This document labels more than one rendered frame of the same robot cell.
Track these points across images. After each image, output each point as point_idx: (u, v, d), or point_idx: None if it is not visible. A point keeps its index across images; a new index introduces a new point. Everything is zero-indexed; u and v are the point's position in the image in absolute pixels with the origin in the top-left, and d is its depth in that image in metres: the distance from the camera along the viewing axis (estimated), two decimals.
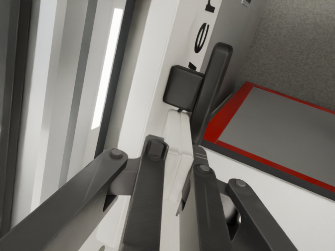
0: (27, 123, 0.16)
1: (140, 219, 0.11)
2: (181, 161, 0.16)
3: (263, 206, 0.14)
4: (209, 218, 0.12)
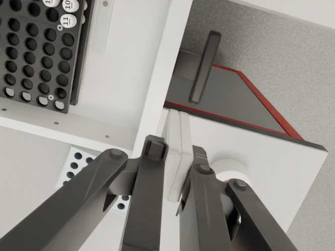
0: None
1: (140, 219, 0.11)
2: (181, 161, 0.16)
3: (263, 206, 0.14)
4: (209, 218, 0.12)
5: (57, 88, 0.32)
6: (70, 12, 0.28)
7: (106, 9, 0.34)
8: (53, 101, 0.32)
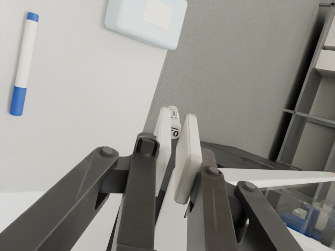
0: None
1: (133, 218, 0.11)
2: (190, 163, 0.16)
3: (271, 209, 0.14)
4: (216, 220, 0.12)
5: None
6: None
7: None
8: None
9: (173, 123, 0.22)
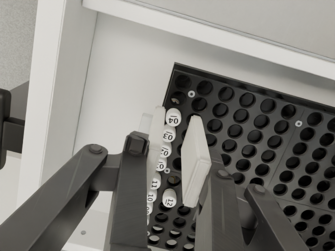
0: None
1: (125, 217, 0.11)
2: (199, 166, 0.16)
3: (281, 212, 0.14)
4: (224, 222, 0.12)
5: (181, 104, 0.25)
6: (150, 189, 0.27)
7: None
8: (189, 88, 0.24)
9: (168, 128, 0.24)
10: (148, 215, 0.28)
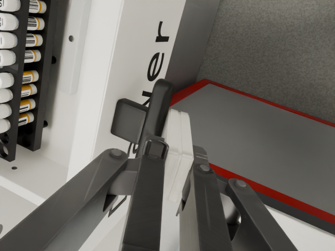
0: None
1: (140, 219, 0.11)
2: (181, 161, 0.16)
3: (263, 206, 0.14)
4: (209, 218, 0.12)
5: (1, 132, 0.28)
6: (2, 48, 0.24)
7: (73, 45, 0.29)
8: None
9: None
10: (3, 7, 0.23)
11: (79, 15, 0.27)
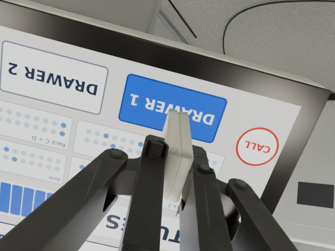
0: None
1: (140, 219, 0.11)
2: (181, 161, 0.16)
3: (263, 206, 0.14)
4: (209, 218, 0.12)
5: None
6: None
7: None
8: None
9: None
10: None
11: None
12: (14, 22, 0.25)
